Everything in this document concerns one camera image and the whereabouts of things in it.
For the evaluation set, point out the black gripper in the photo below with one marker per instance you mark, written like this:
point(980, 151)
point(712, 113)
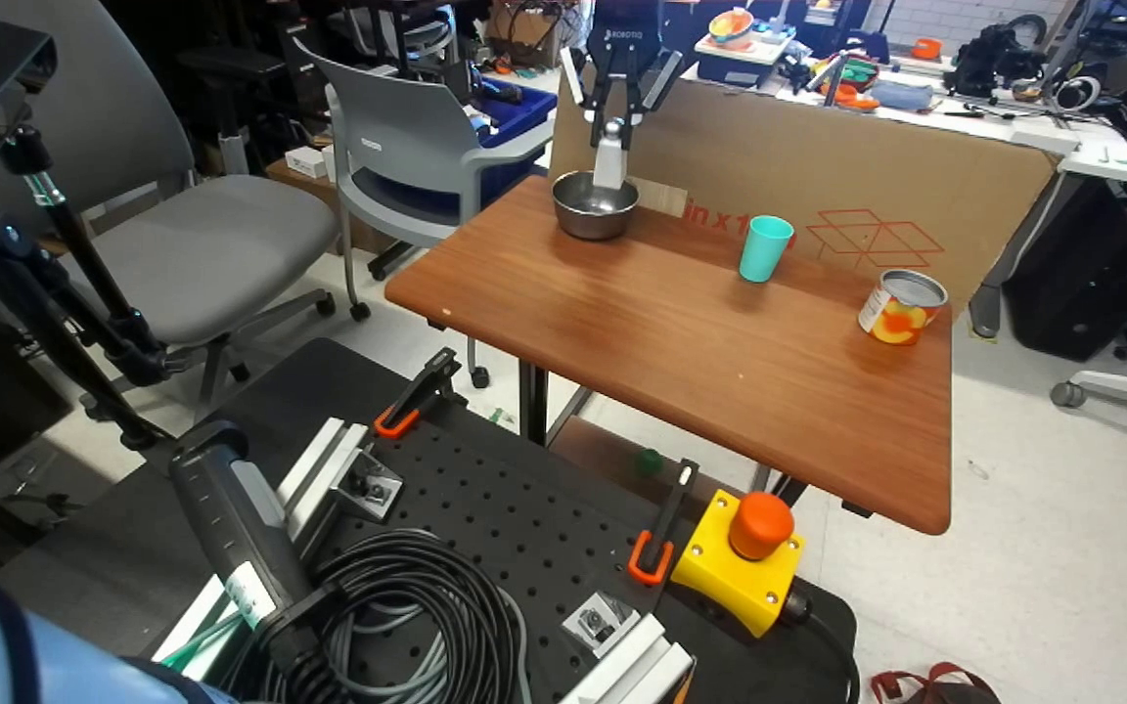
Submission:
point(625, 35)

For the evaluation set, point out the stainless steel pot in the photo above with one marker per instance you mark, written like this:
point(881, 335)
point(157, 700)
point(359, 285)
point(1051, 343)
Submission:
point(592, 219)

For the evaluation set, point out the brown cardboard panel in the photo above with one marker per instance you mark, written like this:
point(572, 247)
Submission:
point(786, 156)

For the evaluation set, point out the light grey plastic chair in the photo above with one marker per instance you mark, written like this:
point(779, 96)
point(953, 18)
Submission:
point(413, 143)

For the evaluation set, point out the teal plastic cup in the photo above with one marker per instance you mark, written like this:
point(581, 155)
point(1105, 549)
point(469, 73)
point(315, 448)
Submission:
point(765, 250)

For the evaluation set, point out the black table leg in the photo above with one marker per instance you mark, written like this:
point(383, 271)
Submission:
point(535, 399)

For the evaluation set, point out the tin can with fruit label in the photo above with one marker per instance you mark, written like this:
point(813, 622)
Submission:
point(899, 314)

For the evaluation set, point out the black bag on desk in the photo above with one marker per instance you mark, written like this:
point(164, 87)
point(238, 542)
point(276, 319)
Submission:
point(997, 56)

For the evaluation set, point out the black perforated breadboard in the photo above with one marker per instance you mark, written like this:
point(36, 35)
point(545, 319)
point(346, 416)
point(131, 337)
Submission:
point(511, 511)

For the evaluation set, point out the grey fabric office chair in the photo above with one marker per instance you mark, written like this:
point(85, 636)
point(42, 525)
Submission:
point(198, 247)

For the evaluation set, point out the small metal mounting plate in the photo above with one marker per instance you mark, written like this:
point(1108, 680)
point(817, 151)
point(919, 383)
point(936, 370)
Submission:
point(368, 486)
point(602, 622)

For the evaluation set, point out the white background desk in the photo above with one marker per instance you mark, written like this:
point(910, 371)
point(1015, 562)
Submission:
point(1087, 147)

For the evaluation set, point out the yellow emergency stop box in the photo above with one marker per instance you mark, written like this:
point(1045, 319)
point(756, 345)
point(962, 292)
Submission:
point(736, 566)

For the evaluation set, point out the large black bag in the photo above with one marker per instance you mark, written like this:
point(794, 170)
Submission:
point(1087, 267)

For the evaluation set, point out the black power strip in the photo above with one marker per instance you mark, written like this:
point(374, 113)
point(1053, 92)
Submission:
point(242, 512)

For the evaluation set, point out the blue cloth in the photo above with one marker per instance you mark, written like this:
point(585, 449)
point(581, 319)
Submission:
point(16, 659)

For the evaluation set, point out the long aluminium extrusion rail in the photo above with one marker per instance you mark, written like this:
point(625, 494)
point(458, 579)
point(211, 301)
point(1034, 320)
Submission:
point(320, 464)

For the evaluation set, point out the short aluminium extrusion rail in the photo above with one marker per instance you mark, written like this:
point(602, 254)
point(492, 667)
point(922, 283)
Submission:
point(635, 661)

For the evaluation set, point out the black camera on tripod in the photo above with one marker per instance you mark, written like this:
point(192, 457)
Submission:
point(16, 143)

